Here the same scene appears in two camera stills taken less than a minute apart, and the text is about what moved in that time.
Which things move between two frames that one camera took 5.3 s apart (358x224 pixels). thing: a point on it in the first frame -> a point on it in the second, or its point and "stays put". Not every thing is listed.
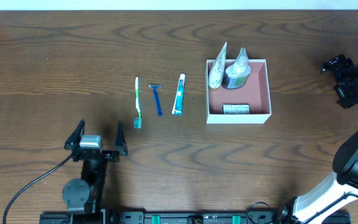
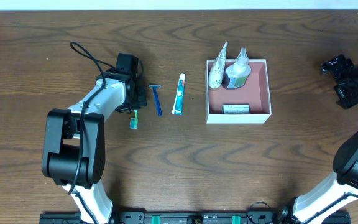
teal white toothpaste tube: x=178 y=107 stays put
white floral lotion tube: x=215 y=76 stays put
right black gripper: x=347 y=82 stays put
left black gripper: x=105 y=154 -> x=140 y=98
